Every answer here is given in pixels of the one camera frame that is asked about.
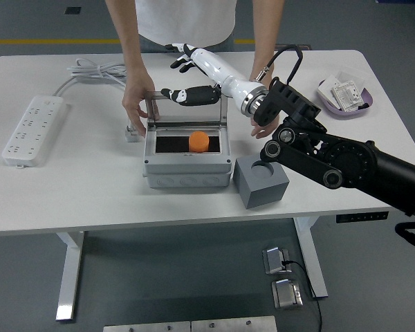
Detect person's right hand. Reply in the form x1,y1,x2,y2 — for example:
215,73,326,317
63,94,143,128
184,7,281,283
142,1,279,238
121,71,156,138

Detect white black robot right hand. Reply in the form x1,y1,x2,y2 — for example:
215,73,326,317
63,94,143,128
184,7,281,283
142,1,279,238
160,42,259,110

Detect person's left hand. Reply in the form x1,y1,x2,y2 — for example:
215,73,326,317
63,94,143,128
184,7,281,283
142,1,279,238
250,116,281,140

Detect orange cylindrical battery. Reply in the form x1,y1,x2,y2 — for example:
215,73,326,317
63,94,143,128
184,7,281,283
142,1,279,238
188,130,211,154

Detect grey junction box clear lid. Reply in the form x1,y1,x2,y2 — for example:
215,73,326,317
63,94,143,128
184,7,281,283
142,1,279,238
143,90,233,190

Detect silver floor socket box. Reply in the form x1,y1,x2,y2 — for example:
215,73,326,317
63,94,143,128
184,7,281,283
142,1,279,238
271,279,304,311
261,245,293,276

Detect grey cube block round recess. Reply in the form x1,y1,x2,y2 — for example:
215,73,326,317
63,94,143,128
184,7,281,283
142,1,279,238
232,154,291,210

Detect purple plastic tray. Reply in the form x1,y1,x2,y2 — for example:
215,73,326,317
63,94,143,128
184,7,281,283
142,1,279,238
313,79,374,120

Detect small white carton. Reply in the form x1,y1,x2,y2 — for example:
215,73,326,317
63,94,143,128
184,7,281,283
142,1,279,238
316,76,340,104

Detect white printed socket panel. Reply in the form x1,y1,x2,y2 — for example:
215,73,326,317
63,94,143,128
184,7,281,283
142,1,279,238
331,81,364,113

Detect brown floor plate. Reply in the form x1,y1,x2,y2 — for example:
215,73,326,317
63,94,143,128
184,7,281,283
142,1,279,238
275,43,313,53

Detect yellow floor tape line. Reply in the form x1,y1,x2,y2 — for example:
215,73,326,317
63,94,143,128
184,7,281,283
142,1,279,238
0,38,256,45

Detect clear plastic packet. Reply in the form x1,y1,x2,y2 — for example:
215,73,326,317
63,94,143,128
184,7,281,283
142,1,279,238
335,64,367,91

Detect white power strip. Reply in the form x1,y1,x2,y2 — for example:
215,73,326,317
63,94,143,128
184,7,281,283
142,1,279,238
1,95,70,169

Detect black table control panel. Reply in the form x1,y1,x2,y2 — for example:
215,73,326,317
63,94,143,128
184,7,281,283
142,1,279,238
335,210,390,224

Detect white table leg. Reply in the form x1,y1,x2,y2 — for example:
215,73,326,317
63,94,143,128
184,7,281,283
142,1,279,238
55,230,86,322
293,216,329,299

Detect grey metal plate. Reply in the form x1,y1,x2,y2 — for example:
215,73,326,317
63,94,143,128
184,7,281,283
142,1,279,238
190,315,277,332
102,320,192,332

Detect white power cord with plug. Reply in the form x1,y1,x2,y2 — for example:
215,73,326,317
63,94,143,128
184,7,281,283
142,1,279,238
51,57,141,142

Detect black floor cable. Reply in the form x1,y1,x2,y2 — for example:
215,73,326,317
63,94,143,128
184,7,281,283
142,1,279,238
282,259,323,332

